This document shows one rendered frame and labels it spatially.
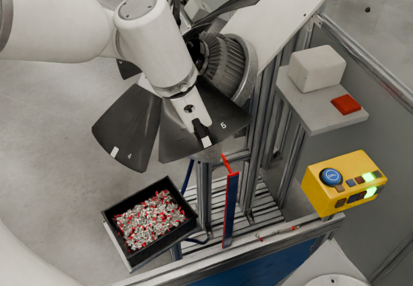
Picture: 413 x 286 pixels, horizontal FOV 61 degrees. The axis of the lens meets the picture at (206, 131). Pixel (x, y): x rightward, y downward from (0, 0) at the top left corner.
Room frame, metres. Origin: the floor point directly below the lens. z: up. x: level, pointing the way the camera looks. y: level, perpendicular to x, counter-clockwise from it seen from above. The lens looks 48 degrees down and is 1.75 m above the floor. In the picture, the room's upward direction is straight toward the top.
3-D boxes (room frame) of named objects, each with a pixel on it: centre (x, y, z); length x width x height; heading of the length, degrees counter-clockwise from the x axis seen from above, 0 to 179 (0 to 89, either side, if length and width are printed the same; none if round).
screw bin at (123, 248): (0.49, 0.16, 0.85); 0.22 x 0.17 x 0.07; 125
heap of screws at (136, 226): (0.48, 0.16, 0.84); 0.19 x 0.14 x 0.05; 125
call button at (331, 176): (0.47, -0.29, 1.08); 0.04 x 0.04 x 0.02
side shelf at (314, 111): (1.02, -0.41, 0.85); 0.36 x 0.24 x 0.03; 20
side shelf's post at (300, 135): (1.02, -0.41, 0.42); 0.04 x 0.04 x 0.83; 20
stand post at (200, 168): (0.89, 0.01, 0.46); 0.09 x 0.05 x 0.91; 20
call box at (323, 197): (0.49, -0.33, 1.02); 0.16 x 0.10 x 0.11; 110
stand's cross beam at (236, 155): (0.93, -0.10, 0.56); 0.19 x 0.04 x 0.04; 110
